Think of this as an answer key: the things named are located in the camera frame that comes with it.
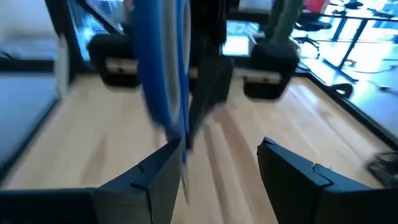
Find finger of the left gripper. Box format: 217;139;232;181
185;57;234;149

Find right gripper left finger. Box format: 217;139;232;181
91;139;183;224

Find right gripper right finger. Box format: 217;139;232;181
256;137;374;224

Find blue-handled scissors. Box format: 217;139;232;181
132;0;193;206

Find black block tan label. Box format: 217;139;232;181
88;32;141;88
242;42;302;101

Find green cactus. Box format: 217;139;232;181
266;0;305;44

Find black clamp handle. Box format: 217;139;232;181
326;82;354;100

